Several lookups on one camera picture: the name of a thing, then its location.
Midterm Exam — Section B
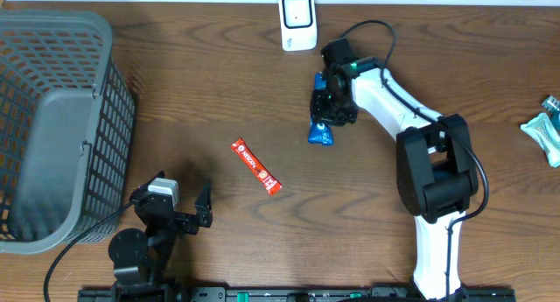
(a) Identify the blue Oreo cookie pack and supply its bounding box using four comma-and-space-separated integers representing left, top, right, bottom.
308, 73, 334, 146

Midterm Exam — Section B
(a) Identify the red Nescafe stick sachet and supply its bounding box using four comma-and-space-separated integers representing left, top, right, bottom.
231, 137, 283, 195

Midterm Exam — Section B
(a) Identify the mint green wipes pack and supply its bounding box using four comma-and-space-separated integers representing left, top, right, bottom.
521, 112, 559, 167

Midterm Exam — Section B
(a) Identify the teal mouthwash bottle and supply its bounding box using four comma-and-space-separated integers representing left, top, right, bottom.
542, 95, 560, 131

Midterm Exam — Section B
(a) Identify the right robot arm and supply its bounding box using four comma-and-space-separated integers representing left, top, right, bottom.
310, 39, 479, 300

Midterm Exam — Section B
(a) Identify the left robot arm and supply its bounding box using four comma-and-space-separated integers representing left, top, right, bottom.
108, 171, 213, 301

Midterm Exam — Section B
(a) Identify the white barcode scanner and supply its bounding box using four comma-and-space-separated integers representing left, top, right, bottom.
278, 0, 318, 52

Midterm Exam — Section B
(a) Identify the grey plastic basket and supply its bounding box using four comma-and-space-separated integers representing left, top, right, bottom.
1, 10, 136, 255

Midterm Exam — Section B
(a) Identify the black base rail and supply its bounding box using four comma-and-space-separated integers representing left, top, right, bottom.
77, 285, 517, 302

